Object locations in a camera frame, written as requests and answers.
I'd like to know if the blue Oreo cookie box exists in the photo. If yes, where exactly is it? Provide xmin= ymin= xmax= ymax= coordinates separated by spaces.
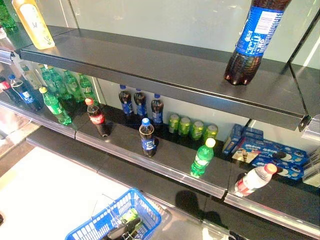
xmin=251 ymin=138 xmax=310 ymax=167
xmin=251 ymin=159 xmax=305 ymax=181

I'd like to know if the large yellow tea bottle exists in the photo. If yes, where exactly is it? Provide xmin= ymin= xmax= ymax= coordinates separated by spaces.
xmin=11 ymin=0 xmax=56 ymax=50

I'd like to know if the green drink item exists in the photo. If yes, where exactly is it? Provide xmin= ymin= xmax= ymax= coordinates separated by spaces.
xmin=119 ymin=207 xmax=145 ymax=236

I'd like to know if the small yellow tea bottle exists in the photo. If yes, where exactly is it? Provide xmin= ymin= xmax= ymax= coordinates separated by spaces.
xmin=21 ymin=64 xmax=47 ymax=91

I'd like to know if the beige cone picture box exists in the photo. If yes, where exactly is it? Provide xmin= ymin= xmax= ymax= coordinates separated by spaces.
xmin=231 ymin=147 xmax=260 ymax=164

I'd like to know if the green Sprite bottle yellow cap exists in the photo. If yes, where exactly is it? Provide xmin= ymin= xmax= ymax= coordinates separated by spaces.
xmin=190 ymin=137 xmax=216 ymax=179
xmin=62 ymin=69 xmax=85 ymax=103
xmin=38 ymin=64 xmax=58 ymax=96
xmin=78 ymin=72 xmax=100 ymax=106
xmin=38 ymin=86 xmax=73 ymax=126
xmin=47 ymin=65 xmax=72 ymax=101

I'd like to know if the Coca-Cola bottle red cap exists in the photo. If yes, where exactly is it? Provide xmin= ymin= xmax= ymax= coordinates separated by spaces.
xmin=0 ymin=76 xmax=20 ymax=103
xmin=84 ymin=97 xmax=111 ymax=138

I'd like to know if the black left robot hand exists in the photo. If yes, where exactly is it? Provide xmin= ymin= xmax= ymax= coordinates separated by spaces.
xmin=107 ymin=217 xmax=143 ymax=240

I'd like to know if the white snack boxes right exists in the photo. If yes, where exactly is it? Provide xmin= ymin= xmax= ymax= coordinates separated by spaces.
xmin=301 ymin=149 xmax=320 ymax=188

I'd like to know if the narrow blue biscuit box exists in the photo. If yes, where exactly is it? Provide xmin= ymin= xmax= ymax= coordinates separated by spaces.
xmin=221 ymin=123 xmax=243 ymax=155

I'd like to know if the dark base step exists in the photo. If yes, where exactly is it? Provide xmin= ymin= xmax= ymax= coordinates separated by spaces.
xmin=0 ymin=122 xmax=42 ymax=176

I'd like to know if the reflective metal side panel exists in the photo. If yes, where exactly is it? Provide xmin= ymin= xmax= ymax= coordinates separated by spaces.
xmin=0 ymin=102 xmax=33 ymax=141

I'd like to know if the blue plastic shopping basket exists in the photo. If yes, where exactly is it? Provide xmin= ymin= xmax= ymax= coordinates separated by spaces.
xmin=64 ymin=187 xmax=163 ymax=240

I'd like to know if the water bottle red cap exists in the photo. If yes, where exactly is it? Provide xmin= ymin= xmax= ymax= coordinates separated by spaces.
xmin=233 ymin=162 xmax=278 ymax=198

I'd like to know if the large Pepsi cola bottle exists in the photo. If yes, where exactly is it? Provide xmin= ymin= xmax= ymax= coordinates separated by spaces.
xmin=223 ymin=0 xmax=286 ymax=86

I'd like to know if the large green soda bottle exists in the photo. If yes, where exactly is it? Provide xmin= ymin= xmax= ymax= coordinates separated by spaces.
xmin=0 ymin=3 xmax=20 ymax=33

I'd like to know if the small Pepsi cola bottle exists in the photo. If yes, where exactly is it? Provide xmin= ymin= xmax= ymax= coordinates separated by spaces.
xmin=138 ymin=117 xmax=161 ymax=158
xmin=133 ymin=88 xmax=148 ymax=118
xmin=8 ymin=74 xmax=42 ymax=111
xmin=150 ymin=93 xmax=165 ymax=126
xmin=118 ymin=84 xmax=135 ymax=118

